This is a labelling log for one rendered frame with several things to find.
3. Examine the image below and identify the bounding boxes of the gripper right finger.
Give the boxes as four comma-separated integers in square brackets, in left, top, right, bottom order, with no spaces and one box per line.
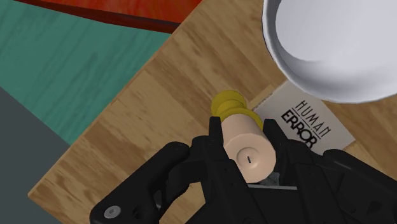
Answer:
[262,118,397,224]

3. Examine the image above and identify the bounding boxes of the red furniture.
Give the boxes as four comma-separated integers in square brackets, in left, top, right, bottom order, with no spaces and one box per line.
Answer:
[15,0,203,34]

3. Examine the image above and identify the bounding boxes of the white book with black lettering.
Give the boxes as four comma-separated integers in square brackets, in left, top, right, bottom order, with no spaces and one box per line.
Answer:
[253,81,356,155]

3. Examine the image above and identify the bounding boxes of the beige bottle with yellow cap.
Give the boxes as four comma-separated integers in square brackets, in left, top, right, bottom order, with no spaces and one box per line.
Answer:
[211,90,277,184]

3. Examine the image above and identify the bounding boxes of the white bowl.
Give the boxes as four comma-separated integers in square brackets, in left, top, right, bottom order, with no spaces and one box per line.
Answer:
[261,0,397,104]

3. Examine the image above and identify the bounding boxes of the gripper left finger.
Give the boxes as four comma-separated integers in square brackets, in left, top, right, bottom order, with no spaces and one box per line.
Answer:
[89,116,249,224]

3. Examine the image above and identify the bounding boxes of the wooden table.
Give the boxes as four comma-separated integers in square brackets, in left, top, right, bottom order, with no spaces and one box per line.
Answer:
[27,0,397,224]

